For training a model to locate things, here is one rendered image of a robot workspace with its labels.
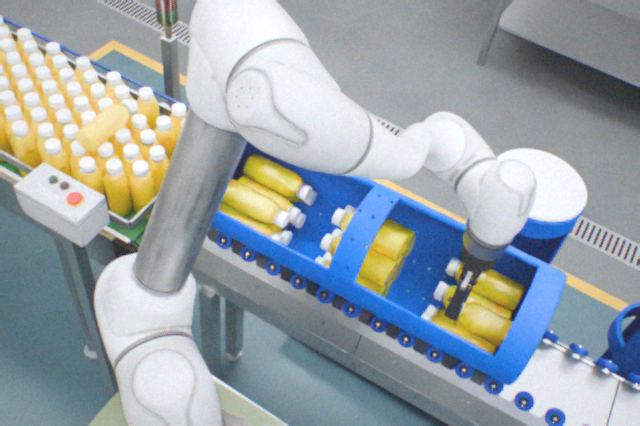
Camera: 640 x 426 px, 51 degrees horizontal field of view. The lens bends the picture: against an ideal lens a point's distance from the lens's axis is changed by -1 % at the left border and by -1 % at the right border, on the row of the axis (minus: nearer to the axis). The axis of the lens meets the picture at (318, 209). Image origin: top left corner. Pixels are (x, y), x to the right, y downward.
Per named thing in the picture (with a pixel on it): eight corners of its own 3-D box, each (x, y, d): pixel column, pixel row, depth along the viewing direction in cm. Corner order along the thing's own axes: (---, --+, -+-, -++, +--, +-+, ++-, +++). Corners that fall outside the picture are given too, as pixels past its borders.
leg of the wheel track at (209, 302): (214, 392, 248) (211, 300, 201) (201, 385, 250) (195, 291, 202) (223, 380, 252) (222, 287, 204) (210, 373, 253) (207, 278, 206)
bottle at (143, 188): (160, 202, 188) (155, 161, 176) (156, 220, 184) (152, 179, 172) (136, 201, 188) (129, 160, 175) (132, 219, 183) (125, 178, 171)
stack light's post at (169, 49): (186, 257, 287) (169, 42, 203) (178, 253, 288) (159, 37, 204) (191, 251, 289) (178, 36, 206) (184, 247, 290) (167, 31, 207)
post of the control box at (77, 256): (116, 399, 243) (67, 226, 167) (108, 393, 244) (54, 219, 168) (124, 390, 245) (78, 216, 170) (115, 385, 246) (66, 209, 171)
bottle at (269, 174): (249, 151, 170) (304, 178, 166) (259, 153, 177) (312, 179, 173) (238, 175, 171) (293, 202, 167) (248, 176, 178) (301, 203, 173)
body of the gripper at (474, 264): (493, 268, 131) (480, 294, 138) (507, 239, 136) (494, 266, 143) (458, 251, 133) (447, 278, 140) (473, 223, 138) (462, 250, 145)
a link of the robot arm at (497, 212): (530, 238, 129) (491, 191, 136) (559, 183, 117) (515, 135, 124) (484, 255, 125) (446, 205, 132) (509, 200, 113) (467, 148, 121)
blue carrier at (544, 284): (498, 406, 154) (540, 350, 131) (187, 237, 176) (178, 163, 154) (537, 314, 170) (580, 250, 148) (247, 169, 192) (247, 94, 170)
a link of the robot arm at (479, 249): (521, 222, 131) (511, 241, 136) (478, 202, 134) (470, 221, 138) (506, 253, 126) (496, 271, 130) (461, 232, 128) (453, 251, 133)
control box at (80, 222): (83, 248, 163) (76, 221, 156) (22, 212, 168) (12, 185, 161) (110, 222, 169) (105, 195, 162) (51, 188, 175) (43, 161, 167)
